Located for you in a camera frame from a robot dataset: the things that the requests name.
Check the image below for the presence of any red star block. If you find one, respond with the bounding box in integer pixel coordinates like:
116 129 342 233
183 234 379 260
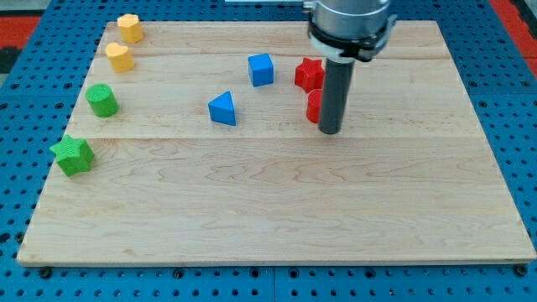
295 57 325 93

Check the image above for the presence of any green star block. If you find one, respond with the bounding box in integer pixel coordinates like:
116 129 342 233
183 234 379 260
50 135 95 177

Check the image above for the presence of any yellow hexagon block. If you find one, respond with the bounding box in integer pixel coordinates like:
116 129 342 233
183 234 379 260
117 13 144 43

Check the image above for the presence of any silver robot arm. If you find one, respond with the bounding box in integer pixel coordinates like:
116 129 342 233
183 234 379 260
303 0 397 64

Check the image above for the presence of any wooden board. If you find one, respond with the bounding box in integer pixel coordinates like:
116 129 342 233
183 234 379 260
18 21 536 267

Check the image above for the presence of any yellow heart block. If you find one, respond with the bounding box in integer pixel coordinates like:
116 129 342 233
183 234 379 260
105 42 135 73

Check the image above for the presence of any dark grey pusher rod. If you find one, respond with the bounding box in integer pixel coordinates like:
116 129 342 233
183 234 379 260
318 59 354 135

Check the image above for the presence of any green cylinder block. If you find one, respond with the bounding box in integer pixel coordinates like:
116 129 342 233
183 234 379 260
85 83 119 117

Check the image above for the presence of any blue cube block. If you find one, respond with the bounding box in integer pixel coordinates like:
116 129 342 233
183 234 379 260
248 54 274 87

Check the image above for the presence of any blue triangle block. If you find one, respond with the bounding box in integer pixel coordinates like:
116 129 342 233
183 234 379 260
208 91 236 126

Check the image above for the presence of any red cylinder block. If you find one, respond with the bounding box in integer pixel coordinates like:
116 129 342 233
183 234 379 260
306 89 322 123

